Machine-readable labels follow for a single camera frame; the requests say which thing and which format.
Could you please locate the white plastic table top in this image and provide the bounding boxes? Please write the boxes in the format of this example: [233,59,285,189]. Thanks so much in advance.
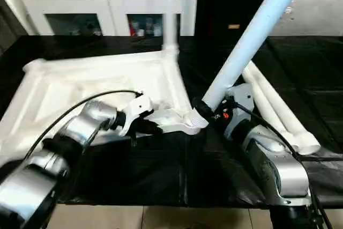
[0,48,210,158]

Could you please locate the white plastic table leg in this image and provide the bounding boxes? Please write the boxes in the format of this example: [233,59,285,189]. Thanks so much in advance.
[241,64,311,156]
[202,0,314,112]
[161,0,181,56]
[248,60,322,152]

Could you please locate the black work mat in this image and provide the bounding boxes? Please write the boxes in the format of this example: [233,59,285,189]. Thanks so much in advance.
[0,34,343,209]

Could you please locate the black furniture with yellow label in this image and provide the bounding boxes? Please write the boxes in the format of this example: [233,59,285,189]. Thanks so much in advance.
[195,0,295,37]

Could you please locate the white glass-door cabinet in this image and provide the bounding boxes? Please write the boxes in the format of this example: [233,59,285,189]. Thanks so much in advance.
[18,0,199,37]

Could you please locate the grey cushion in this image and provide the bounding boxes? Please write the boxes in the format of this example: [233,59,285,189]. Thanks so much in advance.
[267,0,343,37]

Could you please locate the grey curtain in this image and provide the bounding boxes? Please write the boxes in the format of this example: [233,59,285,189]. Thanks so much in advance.
[0,0,27,50]

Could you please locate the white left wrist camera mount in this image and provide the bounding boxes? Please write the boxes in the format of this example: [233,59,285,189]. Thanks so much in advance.
[117,94,155,138]

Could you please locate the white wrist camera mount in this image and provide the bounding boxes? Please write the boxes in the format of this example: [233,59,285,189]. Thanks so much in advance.
[225,83,256,138]
[117,94,155,138]

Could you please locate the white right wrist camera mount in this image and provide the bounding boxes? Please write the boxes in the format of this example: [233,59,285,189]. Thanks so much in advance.
[225,83,256,138]

